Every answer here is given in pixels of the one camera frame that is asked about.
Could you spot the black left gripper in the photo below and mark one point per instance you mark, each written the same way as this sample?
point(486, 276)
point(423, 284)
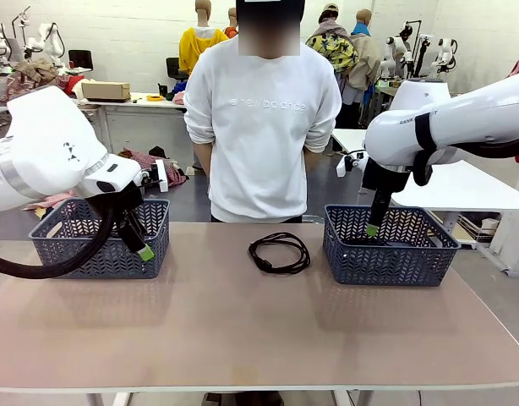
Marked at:
point(124, 199)

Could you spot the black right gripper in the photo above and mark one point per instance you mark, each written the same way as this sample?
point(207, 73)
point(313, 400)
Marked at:
point(384, 177)

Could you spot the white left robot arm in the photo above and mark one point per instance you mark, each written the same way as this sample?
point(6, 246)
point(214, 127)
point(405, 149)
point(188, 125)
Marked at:
point(44, 139)

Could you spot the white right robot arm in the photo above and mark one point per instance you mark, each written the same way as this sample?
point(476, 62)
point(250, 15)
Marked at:
point(454, 118)

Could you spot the person's right forearm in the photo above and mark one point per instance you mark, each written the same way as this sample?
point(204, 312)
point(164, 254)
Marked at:
point(201, 158)

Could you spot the person's left forearm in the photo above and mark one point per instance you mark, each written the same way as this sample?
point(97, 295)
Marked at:
point(312, 158)

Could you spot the grey plastic lattice basket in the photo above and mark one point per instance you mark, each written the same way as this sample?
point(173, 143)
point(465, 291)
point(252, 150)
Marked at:
point(390, 270)
point(116, 268)

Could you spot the pink checked cloth pile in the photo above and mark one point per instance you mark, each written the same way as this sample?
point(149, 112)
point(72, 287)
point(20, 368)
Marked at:
point(175, 173)

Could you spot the white side table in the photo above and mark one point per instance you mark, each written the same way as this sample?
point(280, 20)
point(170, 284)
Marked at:
point(462, 186)

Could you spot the white work table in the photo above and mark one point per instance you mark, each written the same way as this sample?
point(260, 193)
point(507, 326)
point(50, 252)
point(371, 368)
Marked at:
point(149, 105)

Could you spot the person in white sweatshirt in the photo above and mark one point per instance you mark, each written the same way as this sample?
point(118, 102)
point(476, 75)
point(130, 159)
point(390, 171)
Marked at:
point(259, 148)

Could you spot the yellow tape roll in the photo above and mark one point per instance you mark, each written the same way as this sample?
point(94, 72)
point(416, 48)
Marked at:
point(154, 98)

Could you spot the brown cardboard box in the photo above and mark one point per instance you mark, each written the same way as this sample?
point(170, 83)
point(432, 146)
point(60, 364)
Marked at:
point(105, 89)

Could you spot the mannequin in beige jacket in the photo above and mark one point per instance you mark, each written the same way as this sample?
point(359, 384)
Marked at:
point(365, 59)

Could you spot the black tripod stand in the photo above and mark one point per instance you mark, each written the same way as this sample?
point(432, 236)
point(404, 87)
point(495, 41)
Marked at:
point(418, 51)

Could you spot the black office chair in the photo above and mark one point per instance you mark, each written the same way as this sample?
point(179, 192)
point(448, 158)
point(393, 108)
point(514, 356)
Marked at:
point(80, 59)
point(175, 67)

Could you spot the mannequin in floral shirt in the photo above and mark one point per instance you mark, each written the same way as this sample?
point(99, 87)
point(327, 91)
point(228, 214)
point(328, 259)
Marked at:
point(327, 48)

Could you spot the brown and red clothes pile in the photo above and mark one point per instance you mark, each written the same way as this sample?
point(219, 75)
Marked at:
point(31, 76)

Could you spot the mannequin in yellow hoodie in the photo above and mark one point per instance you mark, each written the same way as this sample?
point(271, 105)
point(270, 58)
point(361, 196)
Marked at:
point(196, 46)

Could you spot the mannequin in orange top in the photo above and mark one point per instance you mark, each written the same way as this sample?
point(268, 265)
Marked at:
point(231, 30)

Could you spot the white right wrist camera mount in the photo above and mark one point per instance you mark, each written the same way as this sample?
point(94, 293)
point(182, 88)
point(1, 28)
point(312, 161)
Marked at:
point(342, 167)

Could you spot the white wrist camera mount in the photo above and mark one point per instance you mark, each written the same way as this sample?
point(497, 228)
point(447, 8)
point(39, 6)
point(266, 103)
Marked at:
point(342, 167)
point(162, 175)

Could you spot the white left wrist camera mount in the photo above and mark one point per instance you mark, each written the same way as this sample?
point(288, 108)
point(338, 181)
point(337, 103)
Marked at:
point(162, 175)

